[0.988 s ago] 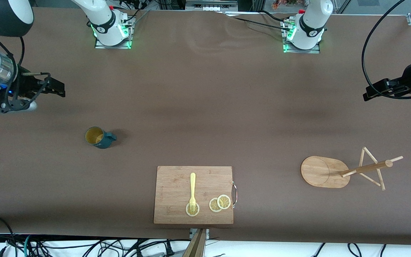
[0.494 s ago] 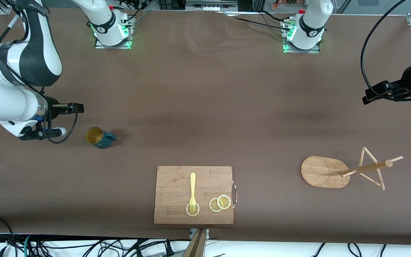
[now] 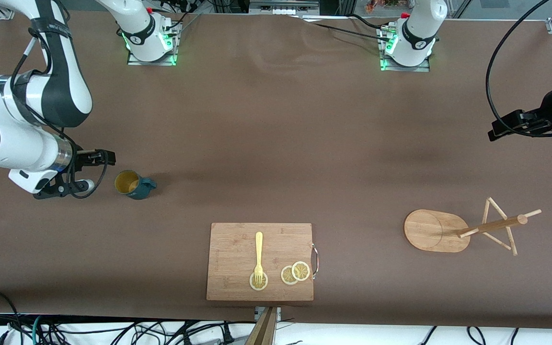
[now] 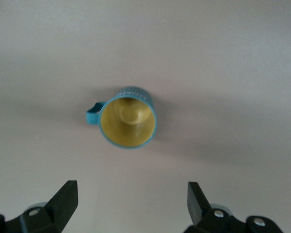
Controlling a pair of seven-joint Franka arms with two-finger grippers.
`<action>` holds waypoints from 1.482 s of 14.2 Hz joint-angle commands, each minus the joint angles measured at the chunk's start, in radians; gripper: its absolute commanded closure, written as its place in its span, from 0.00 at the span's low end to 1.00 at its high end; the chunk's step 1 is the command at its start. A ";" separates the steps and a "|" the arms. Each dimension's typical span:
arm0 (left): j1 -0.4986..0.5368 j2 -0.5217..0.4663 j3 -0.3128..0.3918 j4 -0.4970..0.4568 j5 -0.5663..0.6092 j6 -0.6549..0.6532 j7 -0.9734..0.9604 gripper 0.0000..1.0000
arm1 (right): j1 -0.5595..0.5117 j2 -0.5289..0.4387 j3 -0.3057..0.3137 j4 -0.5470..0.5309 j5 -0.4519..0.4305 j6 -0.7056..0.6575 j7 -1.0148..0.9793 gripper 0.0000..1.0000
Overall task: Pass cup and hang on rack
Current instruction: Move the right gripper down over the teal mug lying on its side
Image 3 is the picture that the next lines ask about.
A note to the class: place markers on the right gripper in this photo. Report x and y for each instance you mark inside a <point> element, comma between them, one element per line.
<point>79,158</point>

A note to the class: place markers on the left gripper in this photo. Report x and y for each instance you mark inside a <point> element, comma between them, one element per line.
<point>551,106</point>

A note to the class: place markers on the teal ribbed cup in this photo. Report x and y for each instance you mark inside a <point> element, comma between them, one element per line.
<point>126,183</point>

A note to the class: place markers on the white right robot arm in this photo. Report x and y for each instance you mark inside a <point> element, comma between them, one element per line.
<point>17,143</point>

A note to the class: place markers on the wooden cup rack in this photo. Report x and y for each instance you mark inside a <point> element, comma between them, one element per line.
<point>429,230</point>

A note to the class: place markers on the brown table cover mat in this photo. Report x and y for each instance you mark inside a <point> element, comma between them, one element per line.
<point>113,263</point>

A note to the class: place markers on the wooden cutting board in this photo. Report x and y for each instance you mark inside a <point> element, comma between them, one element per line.
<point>233,254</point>

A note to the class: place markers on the orange background clutter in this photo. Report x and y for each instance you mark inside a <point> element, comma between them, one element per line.
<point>381,5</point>

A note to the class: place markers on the yellow plastic fork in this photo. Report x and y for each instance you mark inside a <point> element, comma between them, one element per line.
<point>258,249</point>

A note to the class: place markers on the lemon slice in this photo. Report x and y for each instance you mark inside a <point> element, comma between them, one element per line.
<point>286,277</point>
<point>301,270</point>
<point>258,286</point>

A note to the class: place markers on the black power plug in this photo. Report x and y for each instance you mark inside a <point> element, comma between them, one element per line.
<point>228,335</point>

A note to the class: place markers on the grey power strip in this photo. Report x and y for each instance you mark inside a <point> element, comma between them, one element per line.
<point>283,8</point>

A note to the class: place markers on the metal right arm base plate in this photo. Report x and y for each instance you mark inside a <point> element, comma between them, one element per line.
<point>161,62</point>

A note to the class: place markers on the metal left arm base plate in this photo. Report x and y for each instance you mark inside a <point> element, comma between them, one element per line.
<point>403,68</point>

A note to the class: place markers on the metal bracket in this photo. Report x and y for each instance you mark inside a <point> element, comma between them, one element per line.
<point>258,312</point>

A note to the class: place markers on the wooden post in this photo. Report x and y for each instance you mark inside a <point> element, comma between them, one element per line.
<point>262,333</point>

